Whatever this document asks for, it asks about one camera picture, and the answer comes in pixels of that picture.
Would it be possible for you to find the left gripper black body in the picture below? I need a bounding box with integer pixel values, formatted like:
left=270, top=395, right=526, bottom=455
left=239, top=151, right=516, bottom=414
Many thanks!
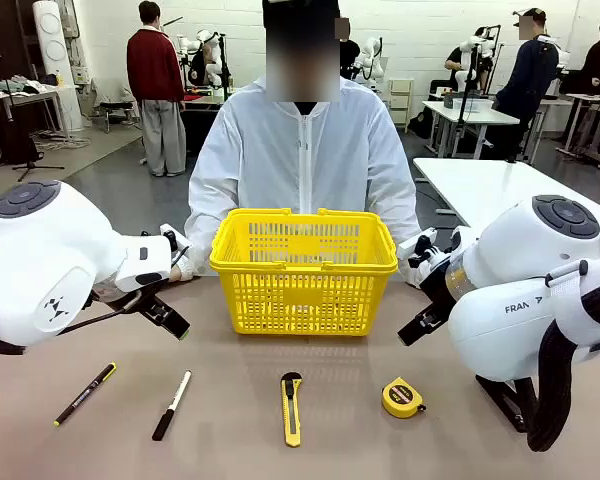
left=93, top=280, right=169, bottom=321

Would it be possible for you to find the yellow utility knife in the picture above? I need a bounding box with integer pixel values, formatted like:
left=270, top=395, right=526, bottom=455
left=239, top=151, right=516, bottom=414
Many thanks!
left=280, top=371, right=303, bottom=448

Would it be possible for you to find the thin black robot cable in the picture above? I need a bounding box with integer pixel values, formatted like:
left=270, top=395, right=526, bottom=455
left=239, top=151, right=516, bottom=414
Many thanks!
left=0, top=292, right=149, bottom=357

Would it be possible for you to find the large white table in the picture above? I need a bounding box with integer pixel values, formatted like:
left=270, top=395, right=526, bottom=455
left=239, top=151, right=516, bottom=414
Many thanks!
left=411, top=156, right=600, bottom=237

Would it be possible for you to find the man in red sweater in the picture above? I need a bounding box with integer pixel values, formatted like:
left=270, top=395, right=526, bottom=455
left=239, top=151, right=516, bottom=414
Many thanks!
left=125, top=0, right=188, bottom=178

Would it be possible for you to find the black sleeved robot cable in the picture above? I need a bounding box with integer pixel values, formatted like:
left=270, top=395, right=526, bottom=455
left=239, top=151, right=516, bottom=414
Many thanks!
left=526, top=288, right=600, bottom=454

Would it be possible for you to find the small white table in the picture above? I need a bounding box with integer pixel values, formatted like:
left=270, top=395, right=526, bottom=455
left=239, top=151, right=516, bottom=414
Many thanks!
left=421, top=98, right=522, bottom=161

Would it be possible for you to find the white marker with black cap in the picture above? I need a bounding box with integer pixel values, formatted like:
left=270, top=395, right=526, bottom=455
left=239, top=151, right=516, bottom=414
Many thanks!
left=151, top=369, right=193, bottom=442

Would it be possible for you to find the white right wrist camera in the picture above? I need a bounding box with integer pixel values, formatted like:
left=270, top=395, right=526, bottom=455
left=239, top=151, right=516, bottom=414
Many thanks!
left=396, top=226, right=439, bottom=261

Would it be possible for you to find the black pen with yellow ends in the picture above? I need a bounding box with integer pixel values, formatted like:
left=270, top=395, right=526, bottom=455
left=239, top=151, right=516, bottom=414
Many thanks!
left=53, top=361, right=118, bottom=429

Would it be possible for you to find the person in white jacket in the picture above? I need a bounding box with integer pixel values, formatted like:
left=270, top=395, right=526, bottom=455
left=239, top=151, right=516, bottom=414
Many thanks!
left=183, top=0, right=424, bottom=289

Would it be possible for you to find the yellow plastic shopping basket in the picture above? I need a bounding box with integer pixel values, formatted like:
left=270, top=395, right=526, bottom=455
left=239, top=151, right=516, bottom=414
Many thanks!
left=208, top=207, right=399, bottom=337

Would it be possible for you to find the seated person in black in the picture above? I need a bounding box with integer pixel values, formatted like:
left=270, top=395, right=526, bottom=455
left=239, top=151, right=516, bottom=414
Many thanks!
left=443, top=27, right=491, bottom=97

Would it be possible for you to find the table with clothes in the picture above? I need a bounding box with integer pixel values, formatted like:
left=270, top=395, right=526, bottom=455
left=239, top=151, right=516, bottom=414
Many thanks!
left=0, top=73, right=80, bottom=162

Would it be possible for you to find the white drawer cabinet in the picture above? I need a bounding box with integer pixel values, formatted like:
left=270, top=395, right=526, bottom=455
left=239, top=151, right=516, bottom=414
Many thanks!
left=387, top=77, right=415, bottom=133

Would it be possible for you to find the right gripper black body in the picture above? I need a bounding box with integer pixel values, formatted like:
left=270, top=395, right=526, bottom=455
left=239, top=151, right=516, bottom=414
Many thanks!
left=417, top=264, right=462, bottom=326

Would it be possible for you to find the yellow tape measure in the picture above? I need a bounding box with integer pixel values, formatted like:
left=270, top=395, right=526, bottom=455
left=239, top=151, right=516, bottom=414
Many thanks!
left=380, top=376, right=428, bottom=420

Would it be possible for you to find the black tripod stand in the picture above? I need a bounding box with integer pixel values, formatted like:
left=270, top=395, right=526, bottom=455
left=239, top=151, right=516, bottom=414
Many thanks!
left=0, top=84, right=66, bottom=183

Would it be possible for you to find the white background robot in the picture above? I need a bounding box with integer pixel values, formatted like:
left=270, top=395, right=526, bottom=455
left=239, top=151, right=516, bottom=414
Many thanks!
left=175, top=28, right=232, bottom=104
left=353, top=34, right=389, bottom=82
left=458, top=33, right=498, bottom=96

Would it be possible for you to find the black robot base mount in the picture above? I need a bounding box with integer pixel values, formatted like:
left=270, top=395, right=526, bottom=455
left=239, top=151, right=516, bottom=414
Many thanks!
left=474, top=373, right=531, bottom=434

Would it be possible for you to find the man in dark cap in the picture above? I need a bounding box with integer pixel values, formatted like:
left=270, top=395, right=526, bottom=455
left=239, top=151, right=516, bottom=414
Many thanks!
left=491, top=6, right=562, bottom=165

